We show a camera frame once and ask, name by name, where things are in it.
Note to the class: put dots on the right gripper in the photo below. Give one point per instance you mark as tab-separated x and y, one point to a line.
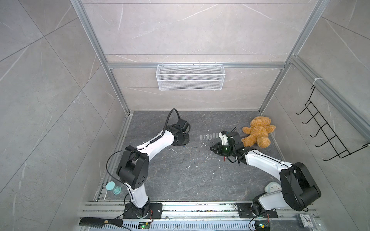
218	146

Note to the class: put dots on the white wire mesh basket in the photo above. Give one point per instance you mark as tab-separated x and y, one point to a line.
190	77

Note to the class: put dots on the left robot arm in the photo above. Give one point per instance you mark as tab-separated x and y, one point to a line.
132	170

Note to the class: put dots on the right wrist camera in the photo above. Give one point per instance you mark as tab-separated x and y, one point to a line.
224	137

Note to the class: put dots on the black wire hook rack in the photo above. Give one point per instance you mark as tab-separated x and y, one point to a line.
324	128

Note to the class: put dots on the teal sand timer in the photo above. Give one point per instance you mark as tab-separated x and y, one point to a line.
113	187

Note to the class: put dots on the aluminium mounting rail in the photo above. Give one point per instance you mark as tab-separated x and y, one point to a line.
198	216

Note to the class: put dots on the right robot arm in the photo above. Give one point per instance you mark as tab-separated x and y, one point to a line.
296	187

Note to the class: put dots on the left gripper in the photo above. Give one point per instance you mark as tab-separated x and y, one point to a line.
187	140

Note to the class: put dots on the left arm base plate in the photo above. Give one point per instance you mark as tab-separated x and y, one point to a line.
151	210

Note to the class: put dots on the brown teddy bear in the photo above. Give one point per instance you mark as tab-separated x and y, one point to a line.
258	132

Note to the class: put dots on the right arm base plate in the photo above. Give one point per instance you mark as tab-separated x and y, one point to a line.
251	210

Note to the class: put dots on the small white clock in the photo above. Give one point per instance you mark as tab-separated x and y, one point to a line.
305	221

